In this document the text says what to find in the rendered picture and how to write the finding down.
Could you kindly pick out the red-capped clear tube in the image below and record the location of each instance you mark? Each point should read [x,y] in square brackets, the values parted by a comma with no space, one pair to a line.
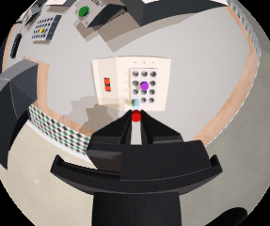
[136,113]

